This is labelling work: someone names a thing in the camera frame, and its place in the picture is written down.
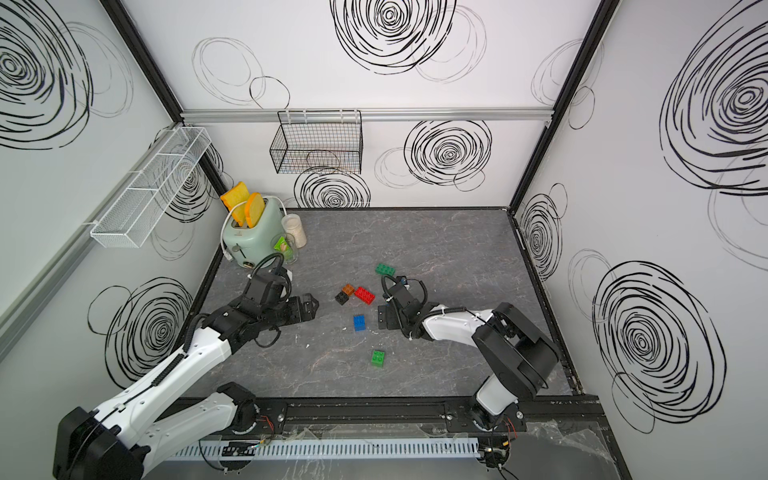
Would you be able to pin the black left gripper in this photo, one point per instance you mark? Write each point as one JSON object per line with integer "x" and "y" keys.
{"x": 310, "y": 309}

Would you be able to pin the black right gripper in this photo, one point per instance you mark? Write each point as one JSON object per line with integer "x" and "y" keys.
{"x": 386, "y": 313}

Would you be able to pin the blue small lego brick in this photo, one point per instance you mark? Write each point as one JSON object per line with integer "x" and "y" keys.
{"x": 359, "y": 323}

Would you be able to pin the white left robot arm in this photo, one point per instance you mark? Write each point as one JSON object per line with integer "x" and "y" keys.
{"x": 128, "y": 435}

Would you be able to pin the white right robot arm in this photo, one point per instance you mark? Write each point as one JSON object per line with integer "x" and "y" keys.
{"x": 520, "y": 355}

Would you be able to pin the black small lego brick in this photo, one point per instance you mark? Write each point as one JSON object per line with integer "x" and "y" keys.
{"x": 342, "y": 298}

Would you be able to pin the red lego brick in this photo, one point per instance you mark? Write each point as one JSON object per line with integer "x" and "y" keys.
{"x": 364, "y": 295}

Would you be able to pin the dark green far lego brick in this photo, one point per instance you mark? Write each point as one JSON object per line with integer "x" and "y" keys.
{"x": 385, "y": 270}

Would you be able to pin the bright green near lego brick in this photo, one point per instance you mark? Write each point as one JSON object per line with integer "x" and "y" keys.
{"x": 378, "y": 358}

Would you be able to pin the green snack packet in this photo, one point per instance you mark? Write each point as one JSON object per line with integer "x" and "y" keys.
{"x": 282, "y": 245}

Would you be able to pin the clear drinking glass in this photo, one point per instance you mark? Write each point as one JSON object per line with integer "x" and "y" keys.
{"x": 292, "y": 241}

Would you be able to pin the mint green toaster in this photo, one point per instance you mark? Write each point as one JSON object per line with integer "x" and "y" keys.
{"x": 247, "y": 246}

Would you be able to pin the right toy bread slice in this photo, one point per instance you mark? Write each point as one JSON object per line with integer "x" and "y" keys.
{"x": 254, "y": 208}

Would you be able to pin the toy bread slice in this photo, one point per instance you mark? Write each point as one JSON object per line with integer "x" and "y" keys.
{"x": 235, "y": 200}
{"x": 254, "y": 208}

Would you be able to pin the left toy bread slice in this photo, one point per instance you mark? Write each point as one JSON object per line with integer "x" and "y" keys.
{"x": 235, "y": 200}

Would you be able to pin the white slotted cable duct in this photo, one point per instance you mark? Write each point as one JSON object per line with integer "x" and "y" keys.
{"x": 332, "y": 449}

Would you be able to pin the black wire basket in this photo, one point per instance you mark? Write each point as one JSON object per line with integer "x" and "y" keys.
{"x": 318, "y": 139}

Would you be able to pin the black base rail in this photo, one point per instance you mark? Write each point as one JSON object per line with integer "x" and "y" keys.
{"x": 451, "y": 415}

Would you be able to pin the white mesh wall shelf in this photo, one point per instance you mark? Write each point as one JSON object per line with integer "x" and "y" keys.
{"x": 170, "y": 184}

